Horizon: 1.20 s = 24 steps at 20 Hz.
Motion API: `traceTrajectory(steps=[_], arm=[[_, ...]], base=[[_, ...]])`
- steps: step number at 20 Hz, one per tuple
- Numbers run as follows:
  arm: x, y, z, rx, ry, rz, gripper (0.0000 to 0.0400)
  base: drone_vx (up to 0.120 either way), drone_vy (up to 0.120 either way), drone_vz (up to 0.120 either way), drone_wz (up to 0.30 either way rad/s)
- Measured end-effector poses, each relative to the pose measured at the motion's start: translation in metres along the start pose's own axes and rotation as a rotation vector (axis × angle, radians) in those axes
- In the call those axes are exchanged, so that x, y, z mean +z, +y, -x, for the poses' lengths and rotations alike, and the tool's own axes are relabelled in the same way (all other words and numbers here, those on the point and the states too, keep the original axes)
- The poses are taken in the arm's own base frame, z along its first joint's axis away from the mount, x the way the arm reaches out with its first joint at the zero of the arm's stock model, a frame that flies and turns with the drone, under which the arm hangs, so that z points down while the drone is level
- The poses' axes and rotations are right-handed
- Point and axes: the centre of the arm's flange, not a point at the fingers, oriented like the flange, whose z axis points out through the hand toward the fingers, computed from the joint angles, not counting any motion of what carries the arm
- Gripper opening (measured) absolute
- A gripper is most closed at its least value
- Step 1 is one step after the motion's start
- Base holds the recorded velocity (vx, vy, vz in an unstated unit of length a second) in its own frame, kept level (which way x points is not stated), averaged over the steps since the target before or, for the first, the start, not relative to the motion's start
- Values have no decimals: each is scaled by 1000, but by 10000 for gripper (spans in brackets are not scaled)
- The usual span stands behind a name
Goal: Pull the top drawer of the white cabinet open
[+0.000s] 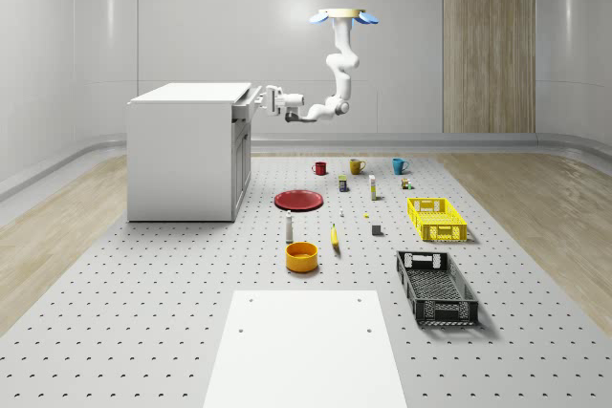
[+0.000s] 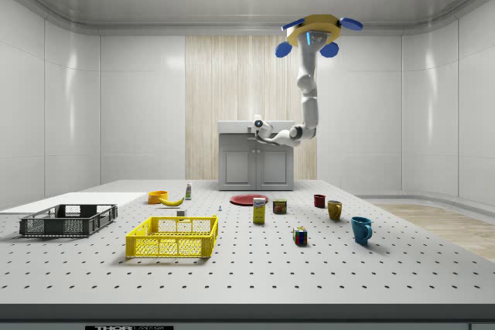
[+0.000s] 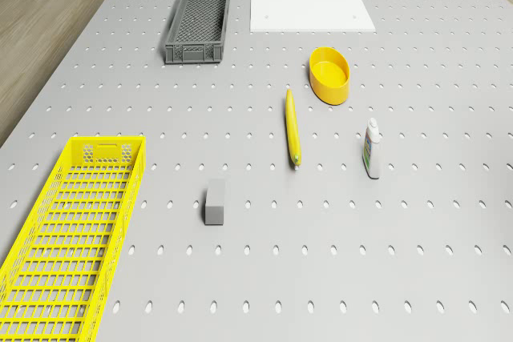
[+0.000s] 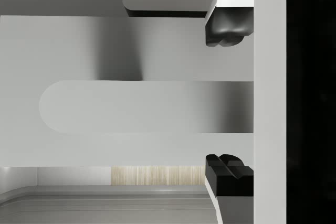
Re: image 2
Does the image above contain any banana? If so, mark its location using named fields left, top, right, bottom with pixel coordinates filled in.
left=158, top=196, right=186, bottom=208

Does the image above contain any yellow basket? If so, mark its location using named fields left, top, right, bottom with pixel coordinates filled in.
left=125, top=216, right=220, bottom=259

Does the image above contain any puzzle cube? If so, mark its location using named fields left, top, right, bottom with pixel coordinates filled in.
left=292, top=226, right=309, bottom=247

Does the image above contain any red plate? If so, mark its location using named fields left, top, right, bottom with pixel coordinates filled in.
left=229, top=193, right=268, bottom=207

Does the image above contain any dark grey basket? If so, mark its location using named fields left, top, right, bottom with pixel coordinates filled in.
left=19, top=203, right=119, bottom=239

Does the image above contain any white drawer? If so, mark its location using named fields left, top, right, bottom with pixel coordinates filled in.
left=219, top=131, right=294, bottom=147

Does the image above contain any white board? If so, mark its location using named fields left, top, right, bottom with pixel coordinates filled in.
left=0, top=192, right=150, bottom=215

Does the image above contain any yellow bowl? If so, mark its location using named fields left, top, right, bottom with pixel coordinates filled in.
left=147, top=190, right=169, bottom=205

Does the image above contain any white cabinet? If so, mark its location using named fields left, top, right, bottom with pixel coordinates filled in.
left=217, top=120, right=295, bottom=192

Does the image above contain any yellow carton box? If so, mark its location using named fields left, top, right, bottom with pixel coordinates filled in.
left=253, top=197, right=268, bottom=225

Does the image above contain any drone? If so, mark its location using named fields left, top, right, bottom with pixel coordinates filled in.
left=275, top=14, right=364, bottom=59

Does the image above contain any blue mug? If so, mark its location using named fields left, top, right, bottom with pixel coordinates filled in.
left=350, top=216, right=374, bottom=247

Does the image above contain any yellow mug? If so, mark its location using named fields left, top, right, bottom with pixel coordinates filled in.
left=327, top=199, right=343, bottom=221

